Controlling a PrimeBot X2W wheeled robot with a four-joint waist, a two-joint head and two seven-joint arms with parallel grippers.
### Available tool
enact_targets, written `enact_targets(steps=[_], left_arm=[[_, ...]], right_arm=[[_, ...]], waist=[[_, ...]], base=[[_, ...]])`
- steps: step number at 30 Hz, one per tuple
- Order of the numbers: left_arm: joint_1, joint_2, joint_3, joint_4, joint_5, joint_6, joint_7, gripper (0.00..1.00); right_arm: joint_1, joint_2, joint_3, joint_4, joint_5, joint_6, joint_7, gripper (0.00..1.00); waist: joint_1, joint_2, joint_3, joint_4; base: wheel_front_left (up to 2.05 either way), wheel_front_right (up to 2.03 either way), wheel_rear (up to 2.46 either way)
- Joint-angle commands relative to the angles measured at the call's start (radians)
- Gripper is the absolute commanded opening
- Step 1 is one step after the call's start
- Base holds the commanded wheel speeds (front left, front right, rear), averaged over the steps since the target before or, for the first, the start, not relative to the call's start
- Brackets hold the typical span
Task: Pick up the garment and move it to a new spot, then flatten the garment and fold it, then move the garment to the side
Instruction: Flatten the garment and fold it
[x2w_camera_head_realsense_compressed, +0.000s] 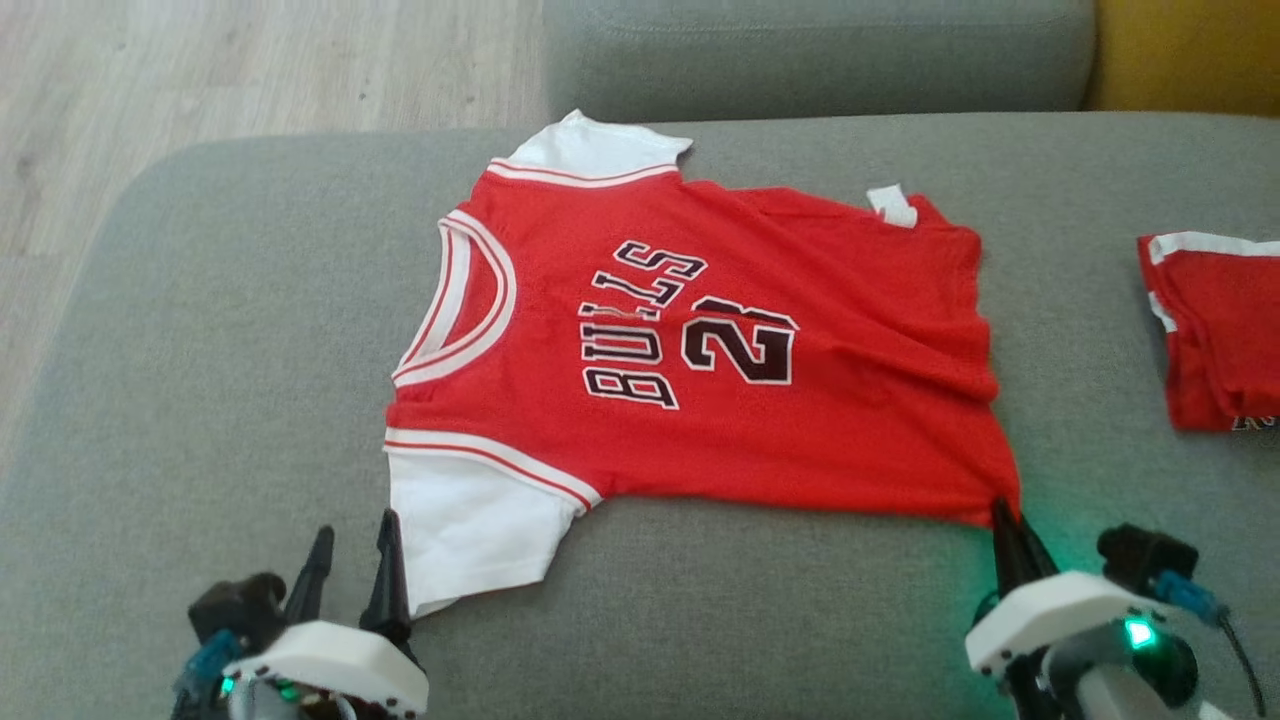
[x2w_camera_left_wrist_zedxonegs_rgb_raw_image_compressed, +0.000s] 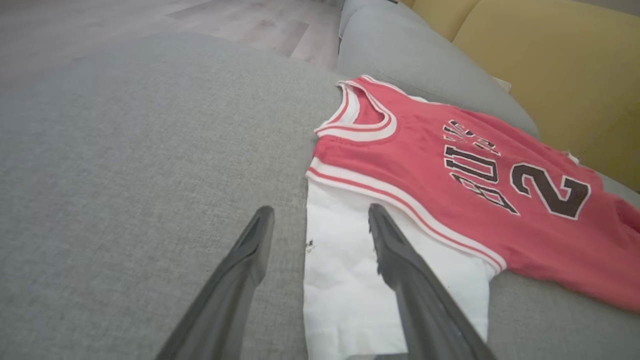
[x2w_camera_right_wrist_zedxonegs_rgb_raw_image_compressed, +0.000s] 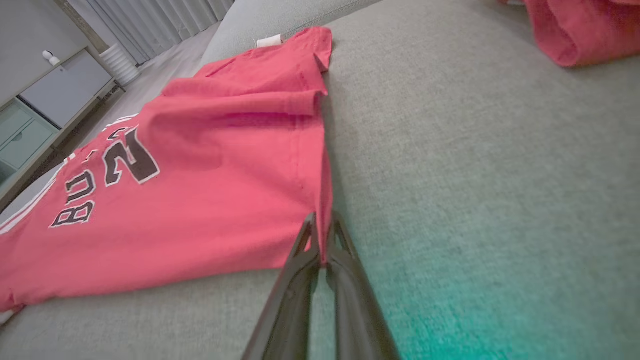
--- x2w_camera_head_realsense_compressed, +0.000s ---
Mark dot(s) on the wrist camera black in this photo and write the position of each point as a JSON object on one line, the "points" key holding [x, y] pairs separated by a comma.
{"points": [[1145, 555], [240, 605]]}

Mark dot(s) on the grey sofa seat cushion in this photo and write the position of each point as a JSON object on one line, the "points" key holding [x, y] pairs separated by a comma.
{"points": [[800, 60]]}

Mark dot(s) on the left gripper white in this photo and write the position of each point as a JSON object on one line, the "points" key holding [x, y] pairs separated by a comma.
{"points": [[330, 655]]}

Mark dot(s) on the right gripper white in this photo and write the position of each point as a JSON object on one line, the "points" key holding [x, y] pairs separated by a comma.
{"points": [[1050, 610]]}

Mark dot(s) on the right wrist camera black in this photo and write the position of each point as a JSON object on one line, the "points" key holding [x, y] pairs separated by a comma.
{"points": [[1145, 555]]}

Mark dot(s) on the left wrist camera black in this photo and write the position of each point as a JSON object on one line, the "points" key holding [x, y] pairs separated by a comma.
{"points": [[240, 605]]}

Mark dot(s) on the red shorts with white stripe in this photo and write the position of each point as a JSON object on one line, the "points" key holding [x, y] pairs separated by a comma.
{"points": [[1220, 330]]}

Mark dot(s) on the red Bulls basketball jersey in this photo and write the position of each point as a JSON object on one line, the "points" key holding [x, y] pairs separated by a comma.
{"points": [[800, 430]]}

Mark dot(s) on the yellow sofa back cushion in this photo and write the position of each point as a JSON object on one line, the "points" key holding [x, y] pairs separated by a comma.
{"points": [[1190, 50]]}

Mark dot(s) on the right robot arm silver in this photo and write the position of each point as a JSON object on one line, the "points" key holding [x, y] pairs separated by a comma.
{"points": [[1110, 680]]}

